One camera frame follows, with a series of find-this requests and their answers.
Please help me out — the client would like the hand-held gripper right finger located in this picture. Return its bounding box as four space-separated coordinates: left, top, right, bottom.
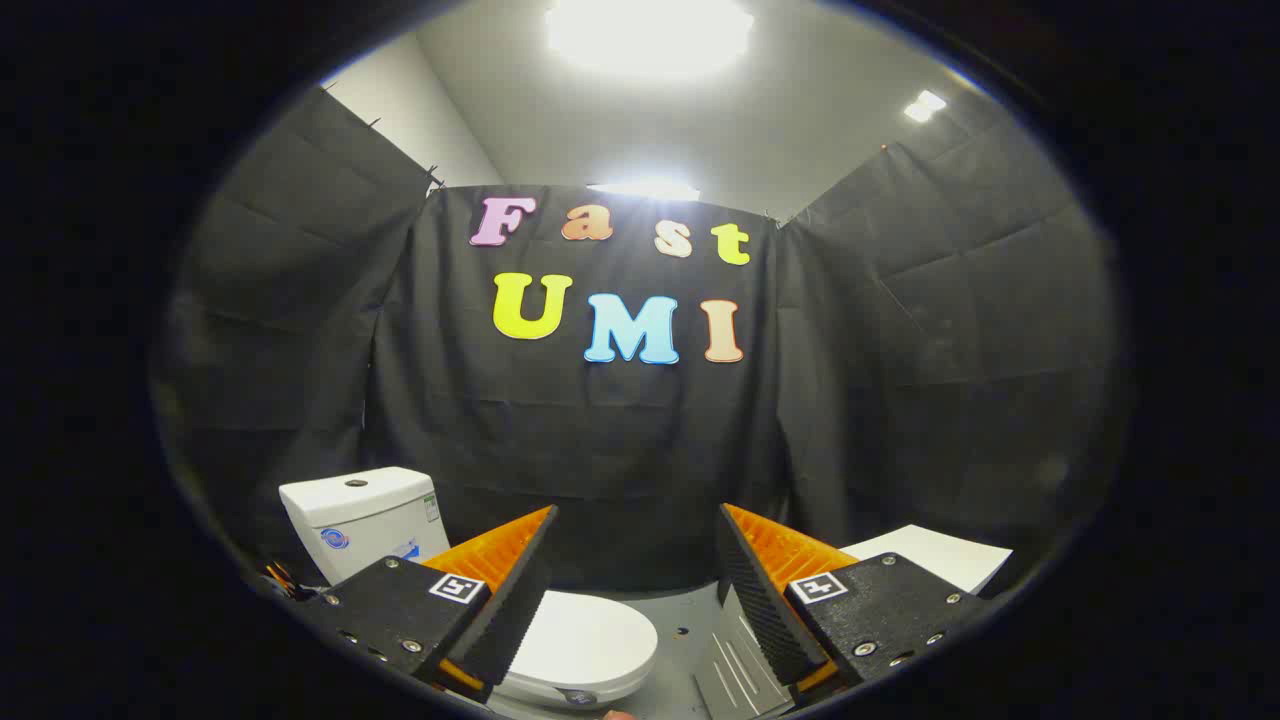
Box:
716 503 991 703

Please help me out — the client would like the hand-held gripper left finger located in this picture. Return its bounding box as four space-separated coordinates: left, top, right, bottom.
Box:
298 505 559 704

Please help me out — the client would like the white toilet lid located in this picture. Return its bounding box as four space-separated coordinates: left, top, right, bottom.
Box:
508 590 660 693

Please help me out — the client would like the white toilet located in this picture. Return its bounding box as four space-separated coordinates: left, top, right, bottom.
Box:
279 467 646 712

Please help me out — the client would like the grey cabinet with white top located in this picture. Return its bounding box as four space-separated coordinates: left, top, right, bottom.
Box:
693 524 1014 720

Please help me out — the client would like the black backdrop cloth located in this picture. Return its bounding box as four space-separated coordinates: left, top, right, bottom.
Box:
150 88 1131 593

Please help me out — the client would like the orange black device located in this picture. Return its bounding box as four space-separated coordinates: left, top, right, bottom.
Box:
264 560 323 603

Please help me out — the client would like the large ceiling light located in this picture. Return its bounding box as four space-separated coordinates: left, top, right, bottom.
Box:
544 0 757 79

